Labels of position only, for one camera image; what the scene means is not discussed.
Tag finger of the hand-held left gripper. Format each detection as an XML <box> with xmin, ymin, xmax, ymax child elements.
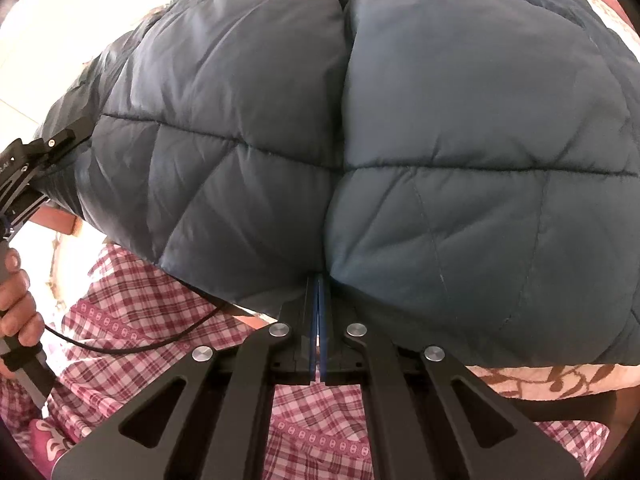
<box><xmin>37</xmin><ymin>116</ymin><xmax>96</xmax><ymax>166</ymax></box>

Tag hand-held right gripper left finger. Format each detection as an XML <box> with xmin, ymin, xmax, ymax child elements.
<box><xmin>50</xmin><ymin>275</ymin><xmax>319</xmax><ymax>480</ymax></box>

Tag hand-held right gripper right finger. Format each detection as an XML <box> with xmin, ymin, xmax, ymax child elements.
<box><xmin>319</xmin><ymin>275</ymin><xmax>586</xmax><ymax>480</ymax></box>

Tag dark teal padded jacket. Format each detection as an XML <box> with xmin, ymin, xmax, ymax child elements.
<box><xmin>42</xmin><ymin>0</ymin><xmax>640</xmax><ymax>368</ymax></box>

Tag person's left hand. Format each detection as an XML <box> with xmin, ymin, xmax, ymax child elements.
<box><xmin>0</xmin><ymin>249</ymin><xmax>46</xmax><ymax>381</ymax></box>

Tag person's pink plaid clothing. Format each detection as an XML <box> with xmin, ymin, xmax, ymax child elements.
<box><xmin>0</xmin><ymin>242</ymin><xmax>611</xmax><ymax>480</ymax></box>

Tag pink slipper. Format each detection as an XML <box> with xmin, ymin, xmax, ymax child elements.
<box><xmin>27</xmin><ymin>417</ymin><xmax>78</xmax><ymax>480</ymax></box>

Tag black cable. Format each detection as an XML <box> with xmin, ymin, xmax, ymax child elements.
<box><xmin>44</xmin><ymin>305</ymin><xmax>236</xmax><ymax>356</ymax></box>

